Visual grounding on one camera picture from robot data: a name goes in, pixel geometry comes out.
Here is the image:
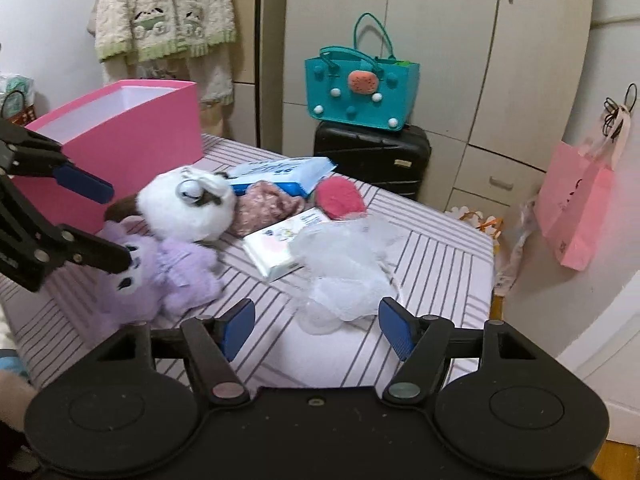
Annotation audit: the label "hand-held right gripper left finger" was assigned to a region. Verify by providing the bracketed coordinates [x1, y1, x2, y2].
[95, 298, 257, 407]

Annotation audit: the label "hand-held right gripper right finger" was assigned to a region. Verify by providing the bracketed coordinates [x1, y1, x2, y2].
[378, 297, 551, 407]

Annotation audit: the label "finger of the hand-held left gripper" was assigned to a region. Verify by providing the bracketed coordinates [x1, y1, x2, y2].
[0, 119, 115, 205]
[0, 175, 133, 293]

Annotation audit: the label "pink cardboard box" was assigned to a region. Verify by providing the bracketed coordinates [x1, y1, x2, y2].
[11, 79, 203, 236]

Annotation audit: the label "white mesh cloth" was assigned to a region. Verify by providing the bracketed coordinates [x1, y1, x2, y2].
[289, 212, 408, 336]

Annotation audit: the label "purple plush toy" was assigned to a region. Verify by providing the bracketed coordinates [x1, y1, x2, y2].
[92, 216, 226, 341]

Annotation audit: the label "white plush toy with bell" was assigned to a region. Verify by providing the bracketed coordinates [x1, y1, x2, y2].
[104, 166, 238, 243]

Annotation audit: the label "white wipes packet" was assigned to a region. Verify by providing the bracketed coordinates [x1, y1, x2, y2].
[243, 207, 331, 282]

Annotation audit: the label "green white tissue pack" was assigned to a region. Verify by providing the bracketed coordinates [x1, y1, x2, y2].
[0, 74, 37, 111]

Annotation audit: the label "pink floral cloth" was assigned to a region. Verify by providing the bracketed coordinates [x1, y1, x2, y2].
[229, 181, 307, 238]

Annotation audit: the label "white plastic bag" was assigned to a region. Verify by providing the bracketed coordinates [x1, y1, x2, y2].
[495, 200, 538, 296]

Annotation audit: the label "orange white flower decoration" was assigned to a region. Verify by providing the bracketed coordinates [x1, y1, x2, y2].
[445, 205, 503, 241]

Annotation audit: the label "pink round puff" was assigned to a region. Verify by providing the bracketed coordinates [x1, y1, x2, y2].
[314, 175, 368, 222]

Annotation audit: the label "blue tissue packet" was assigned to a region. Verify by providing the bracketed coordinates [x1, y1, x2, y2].
[227, 156, 337, 198]

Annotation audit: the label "beige hanging garment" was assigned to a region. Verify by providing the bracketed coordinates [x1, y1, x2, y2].
[102, 52, 235, 107]

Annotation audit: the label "black suitcase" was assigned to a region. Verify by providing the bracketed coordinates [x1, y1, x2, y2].
[313, 121, 432, 202]

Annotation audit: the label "cream fleece jacket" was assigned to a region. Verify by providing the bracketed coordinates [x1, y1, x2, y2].
[94, 0, 238, 66]

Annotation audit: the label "pink paper bag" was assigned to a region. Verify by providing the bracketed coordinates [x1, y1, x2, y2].
[534, 105, 632, 272]

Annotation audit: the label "teal felt tote bag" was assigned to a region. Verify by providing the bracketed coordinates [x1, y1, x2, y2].
[305, 12, 421, 133]

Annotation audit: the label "beige wardrobe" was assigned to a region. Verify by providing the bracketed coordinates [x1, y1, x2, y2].
[227, 0, 596, 216]

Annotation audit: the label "black hair ties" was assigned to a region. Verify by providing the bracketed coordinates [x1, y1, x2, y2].
[602, 84, 638, 138]

